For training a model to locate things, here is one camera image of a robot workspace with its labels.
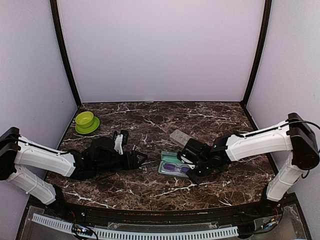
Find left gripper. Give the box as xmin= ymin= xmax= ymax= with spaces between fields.
xmin=94 ymin=150 xmax=148 ymax=175

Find brown sunglasses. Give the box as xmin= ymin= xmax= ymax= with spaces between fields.
xmin=163 ymin=163 xmax=190 ymax=174

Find dark grey glasses case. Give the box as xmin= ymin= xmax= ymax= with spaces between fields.
xmin=158 ymin=151 xmax=190 ymax=179

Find light grey glasses case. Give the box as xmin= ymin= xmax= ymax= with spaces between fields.
xmin=169 ymin=129 xmax=191 ymax=148

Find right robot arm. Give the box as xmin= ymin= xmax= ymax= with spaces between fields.
xmin=177 ymin=112 xmax=320 ymax=217

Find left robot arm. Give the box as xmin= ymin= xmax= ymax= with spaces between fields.
xmin=0 ymin=127 xmax=148 ymax=218

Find green bowl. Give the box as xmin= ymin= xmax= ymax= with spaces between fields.
xmin=75 ymin=111 xmax=100 ymax=135

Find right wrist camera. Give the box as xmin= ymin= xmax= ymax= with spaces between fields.
xmin=177 ymin=151 xmax=196 ymax=170

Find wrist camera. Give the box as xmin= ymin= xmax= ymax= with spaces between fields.
xmin=113 ymin=129 xmax=129 ymax=155
xmin=177 ymin=151 xmax=196 ymax=170

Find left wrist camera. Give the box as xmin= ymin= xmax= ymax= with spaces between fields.
xmin=113 ymin=129 xmax=129 ymax=155

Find black front rail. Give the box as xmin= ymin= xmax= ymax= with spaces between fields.
xmin=27 ymin=197 xmax=283 ymax=226

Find white cable duct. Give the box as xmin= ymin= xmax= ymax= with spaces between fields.
xmin=31 ymin=213 xmax=239 ymax=240

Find left black frame post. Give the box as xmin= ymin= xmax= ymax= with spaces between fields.
xmin=49 ymin=0 xmax=82 ymax=108

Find black frame post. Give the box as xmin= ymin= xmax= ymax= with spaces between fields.
xmin=49 ymin=0 xmax=82 ymax=108
xmin=240 ymin=0 xmax=273 ymax=109

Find right black frame post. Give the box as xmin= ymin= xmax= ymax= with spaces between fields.
xmin=240 ymin=0 xmax=273 ymax=109

